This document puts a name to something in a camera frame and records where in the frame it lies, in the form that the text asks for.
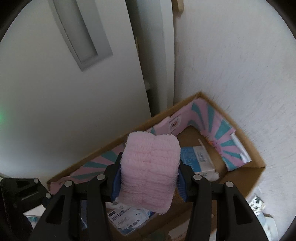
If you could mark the floral tissue packet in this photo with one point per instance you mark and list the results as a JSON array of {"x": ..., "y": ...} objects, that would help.
[{"x": 256, "y": 202}]

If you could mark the pink fluffy cloth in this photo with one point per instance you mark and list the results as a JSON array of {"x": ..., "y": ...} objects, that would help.
[{"x": 150, "y": 169}]

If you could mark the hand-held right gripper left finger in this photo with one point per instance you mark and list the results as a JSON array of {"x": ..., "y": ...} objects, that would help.
[{"x": 116, "y": 183}]

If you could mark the cardboard box with pink flaps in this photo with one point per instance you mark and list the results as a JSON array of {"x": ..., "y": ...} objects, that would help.
[{"x": 242, "y": 177}]

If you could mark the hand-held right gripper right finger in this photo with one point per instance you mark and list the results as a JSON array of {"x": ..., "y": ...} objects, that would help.
[{"x": 182, "y": 186}]

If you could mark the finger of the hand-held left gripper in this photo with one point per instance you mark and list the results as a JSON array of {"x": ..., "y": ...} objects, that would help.
[{"x": 25, "y": 192}]

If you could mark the white plastic tray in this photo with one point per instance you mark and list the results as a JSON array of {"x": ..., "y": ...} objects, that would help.
[{"x": 269, "y": 226}]

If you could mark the white and blue mask packet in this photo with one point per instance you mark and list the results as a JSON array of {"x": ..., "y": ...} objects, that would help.
[{"x": 129, "y": 217}]

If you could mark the white door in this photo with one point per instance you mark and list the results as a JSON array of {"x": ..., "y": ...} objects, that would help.
[{"x": 46, "y": 120}]

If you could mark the blue and white carton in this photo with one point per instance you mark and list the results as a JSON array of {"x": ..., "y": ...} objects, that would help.
[{"x": 201, "y": 162}]

